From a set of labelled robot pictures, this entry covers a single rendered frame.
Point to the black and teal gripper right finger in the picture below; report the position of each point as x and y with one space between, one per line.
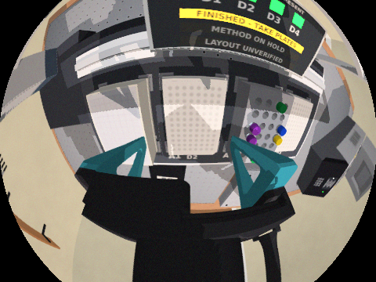
275 170

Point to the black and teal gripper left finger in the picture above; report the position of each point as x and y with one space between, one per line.
109 161

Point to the black flat rectangular pad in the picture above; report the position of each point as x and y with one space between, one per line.
166 171

